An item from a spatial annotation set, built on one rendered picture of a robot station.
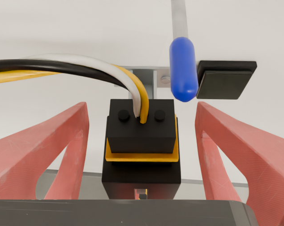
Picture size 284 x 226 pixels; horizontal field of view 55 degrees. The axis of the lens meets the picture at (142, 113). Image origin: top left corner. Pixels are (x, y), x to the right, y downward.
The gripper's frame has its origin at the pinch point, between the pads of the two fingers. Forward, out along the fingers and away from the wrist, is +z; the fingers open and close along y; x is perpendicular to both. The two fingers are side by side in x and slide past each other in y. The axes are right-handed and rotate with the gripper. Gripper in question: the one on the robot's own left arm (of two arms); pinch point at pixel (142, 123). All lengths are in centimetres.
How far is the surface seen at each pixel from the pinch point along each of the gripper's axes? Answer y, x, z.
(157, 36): -1.0, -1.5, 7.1
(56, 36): 5.5, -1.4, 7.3
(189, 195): -25, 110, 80
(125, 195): 1.0, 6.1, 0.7
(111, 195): 1.9, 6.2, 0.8
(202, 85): -4.5, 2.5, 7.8
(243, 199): -55, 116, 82
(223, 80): -5.9, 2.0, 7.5
